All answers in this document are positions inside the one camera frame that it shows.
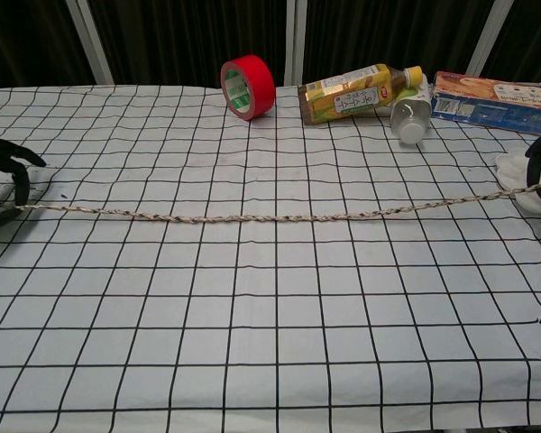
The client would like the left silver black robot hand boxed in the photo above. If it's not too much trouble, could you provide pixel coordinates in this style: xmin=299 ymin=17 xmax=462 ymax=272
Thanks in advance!
xmin=0 ymin=138 xmax=47 ymax=231

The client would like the beige braided rope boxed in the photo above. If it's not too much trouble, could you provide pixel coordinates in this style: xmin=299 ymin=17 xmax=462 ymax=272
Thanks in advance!
xmin=0 ymin=179 xmax=541 ymax=226

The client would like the white paint palette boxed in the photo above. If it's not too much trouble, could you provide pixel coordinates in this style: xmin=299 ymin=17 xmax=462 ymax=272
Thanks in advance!
xmin=494 ymin=147 xmax=541 ymax=216

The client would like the blue and orange box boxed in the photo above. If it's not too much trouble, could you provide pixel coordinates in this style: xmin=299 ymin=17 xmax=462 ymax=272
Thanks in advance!
xmin=430 ymin=70 xmax=541 ymax=135

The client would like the clear plastic bottle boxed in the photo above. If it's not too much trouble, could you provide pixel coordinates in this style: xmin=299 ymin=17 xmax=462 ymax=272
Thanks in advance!
xmin=390 ymin=83 xmax=434 ymax=146

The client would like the yellow label tea bottle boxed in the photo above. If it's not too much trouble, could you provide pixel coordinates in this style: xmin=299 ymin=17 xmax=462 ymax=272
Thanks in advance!
xmin=297 ymin=63 xmax=424 ymax=126

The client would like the dark curtain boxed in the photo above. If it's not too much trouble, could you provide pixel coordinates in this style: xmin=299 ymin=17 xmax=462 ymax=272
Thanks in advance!
xmin=0 ymin=0 xmax=541 ymax=91

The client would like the red tape roll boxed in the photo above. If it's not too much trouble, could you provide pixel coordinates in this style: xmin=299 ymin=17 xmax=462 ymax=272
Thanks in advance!
xmin=219 ymin=54 xmax=277 ymax=122

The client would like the white black grid tablecloth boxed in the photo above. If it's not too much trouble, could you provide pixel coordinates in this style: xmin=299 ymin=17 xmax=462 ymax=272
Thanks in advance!
xmin=0 ymin=84 xmax=541 ymax=433

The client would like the white frame post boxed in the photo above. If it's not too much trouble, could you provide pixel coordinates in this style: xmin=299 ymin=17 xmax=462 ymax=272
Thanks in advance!
xmin=282 ymin=0 xmax=308 ymax=87
xmin=465 ymin=0 xmax=516 ymax=77
xmin=65 ymin=0 xmax=115 ymax=86

